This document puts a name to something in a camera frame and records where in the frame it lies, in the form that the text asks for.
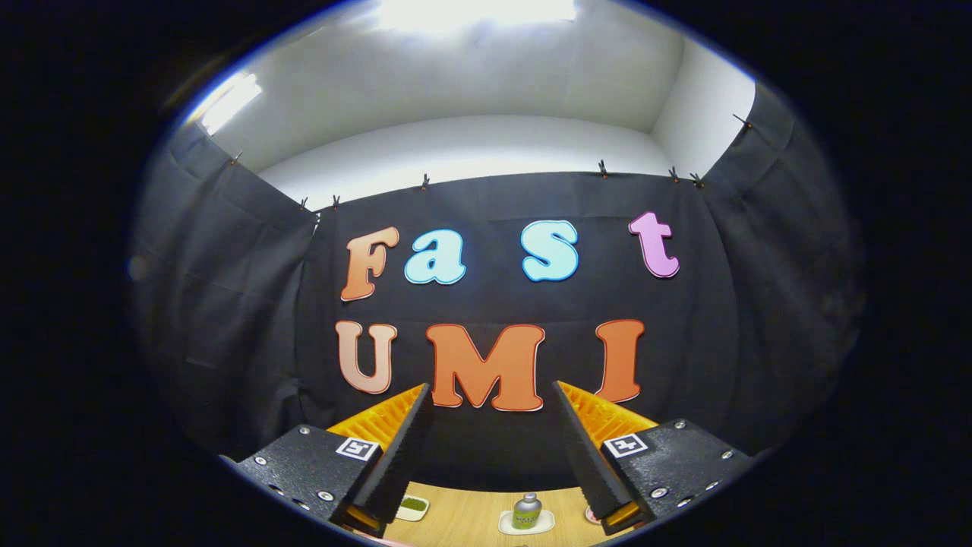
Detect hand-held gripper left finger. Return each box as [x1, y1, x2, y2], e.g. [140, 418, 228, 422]
[220, 382, 434, 536]

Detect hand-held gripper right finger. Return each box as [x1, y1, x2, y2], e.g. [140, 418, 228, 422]
[551, 380, 760, 536]

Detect green soda bottle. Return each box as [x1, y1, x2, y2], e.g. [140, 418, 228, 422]
[512, 492, 543, 530]

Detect white square coaster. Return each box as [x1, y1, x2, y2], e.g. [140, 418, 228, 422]
[498, 509, 555, 536]

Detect row of black cloth clips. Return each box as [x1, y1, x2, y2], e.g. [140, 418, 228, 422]
[228, 114, 754, 212]

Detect long ceiling light strip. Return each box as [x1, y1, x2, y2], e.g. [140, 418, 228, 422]
[194, 72, 263, 136]

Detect wide ceiling light panel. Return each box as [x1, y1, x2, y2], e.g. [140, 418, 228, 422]
[376, 0, 578, 31]

